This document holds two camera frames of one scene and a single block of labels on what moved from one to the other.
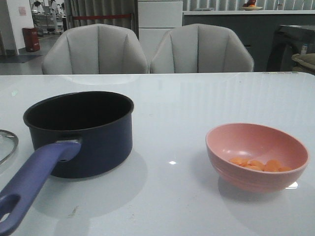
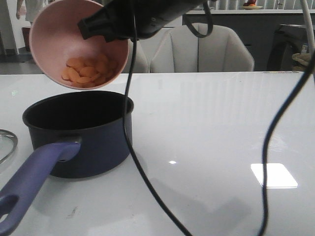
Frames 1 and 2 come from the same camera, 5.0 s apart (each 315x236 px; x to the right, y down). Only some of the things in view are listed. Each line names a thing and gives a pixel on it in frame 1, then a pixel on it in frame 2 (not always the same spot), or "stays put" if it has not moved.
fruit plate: (250, 6) stays put
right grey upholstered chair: (200, 48) stays put
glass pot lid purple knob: (9, 144) stays put
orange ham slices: (268, 165) to (90, 72)
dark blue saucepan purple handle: (84, 134) stays put
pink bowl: (255, 158) to (54, 39)
